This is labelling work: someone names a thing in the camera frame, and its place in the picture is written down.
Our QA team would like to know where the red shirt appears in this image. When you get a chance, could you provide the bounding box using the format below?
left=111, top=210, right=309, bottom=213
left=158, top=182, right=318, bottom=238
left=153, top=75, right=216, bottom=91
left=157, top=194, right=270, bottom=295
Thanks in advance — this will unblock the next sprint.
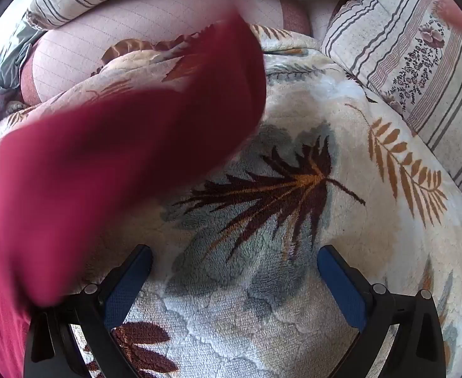
left=0, top=16, right=267, bottom=378

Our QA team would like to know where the striped floral flat cushion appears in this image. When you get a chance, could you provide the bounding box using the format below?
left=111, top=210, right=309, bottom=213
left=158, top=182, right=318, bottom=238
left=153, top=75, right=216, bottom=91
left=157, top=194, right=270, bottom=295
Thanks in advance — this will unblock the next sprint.
left=320, top=0, right=462, bottom=209

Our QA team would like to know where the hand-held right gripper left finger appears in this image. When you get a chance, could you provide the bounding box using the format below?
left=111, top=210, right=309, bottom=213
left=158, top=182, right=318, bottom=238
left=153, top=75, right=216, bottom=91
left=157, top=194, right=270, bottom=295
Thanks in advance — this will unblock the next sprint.
left=24, top=244, right=155, bottom=378

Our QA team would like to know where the pale grey-blue cloth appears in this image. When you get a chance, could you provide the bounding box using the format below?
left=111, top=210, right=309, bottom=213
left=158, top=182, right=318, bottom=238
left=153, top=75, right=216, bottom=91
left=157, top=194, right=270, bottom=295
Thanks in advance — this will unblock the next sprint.
left=0, top=12, right=46, bottom=91

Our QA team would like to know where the leaf-print fleece blanket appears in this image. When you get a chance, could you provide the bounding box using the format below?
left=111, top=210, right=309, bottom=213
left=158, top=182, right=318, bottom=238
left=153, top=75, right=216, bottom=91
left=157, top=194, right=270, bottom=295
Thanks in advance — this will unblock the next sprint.
left=0, top=26, right=462, bottom=378

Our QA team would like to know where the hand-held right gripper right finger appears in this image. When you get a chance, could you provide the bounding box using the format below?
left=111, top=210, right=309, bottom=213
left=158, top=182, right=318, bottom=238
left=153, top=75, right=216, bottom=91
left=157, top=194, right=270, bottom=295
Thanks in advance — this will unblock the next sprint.
left=317, top=244, right=446, bottom=378

